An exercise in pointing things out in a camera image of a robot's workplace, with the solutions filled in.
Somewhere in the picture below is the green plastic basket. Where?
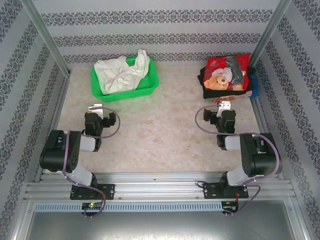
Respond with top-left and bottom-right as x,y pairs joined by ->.
90,56 -> 160,103

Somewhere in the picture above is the white t-shirt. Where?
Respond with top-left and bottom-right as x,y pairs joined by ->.
93,48 -> 151,96

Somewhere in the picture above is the pink folded t-shirt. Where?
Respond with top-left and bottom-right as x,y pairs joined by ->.
213,90 -> 252,103

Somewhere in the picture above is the blue folded t-shirt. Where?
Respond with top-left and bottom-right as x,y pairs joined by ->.
248,73 -> 260,98

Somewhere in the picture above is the red teddy bear t-shirt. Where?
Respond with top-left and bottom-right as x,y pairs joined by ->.
202,53 -> 251,91

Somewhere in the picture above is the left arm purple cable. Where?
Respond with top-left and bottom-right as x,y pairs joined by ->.
62,106 -> 122,218

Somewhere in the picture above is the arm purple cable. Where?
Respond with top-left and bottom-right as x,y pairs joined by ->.
62,106 -> 122,218
195,104 -> 281,216

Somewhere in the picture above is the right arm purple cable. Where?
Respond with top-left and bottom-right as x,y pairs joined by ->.
195,104 -> 281,216

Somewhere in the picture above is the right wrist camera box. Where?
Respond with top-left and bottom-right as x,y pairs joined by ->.
216,100 -> 233,118

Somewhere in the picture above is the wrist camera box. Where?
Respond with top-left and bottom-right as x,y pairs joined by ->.
216,100 -> 233,118
87,102 -> 104,119

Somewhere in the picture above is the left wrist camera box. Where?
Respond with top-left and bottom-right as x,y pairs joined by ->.
87,102 -> 104,119

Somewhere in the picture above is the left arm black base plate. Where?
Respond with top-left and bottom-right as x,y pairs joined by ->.
69,183 -> 116,201

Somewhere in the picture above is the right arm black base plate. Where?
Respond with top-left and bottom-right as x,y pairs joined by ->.
202,181 -> 250,200

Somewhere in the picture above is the aluminium mounting rail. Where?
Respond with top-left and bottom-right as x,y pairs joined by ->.
23,172 -> 293,201

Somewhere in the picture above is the slotted grey cable duct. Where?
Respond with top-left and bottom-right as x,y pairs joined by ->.
33,201 -> 223,213

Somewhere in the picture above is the aluminium frame post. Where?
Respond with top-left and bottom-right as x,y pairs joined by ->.
18,0 -> 72,76
249,0 -> 293,67

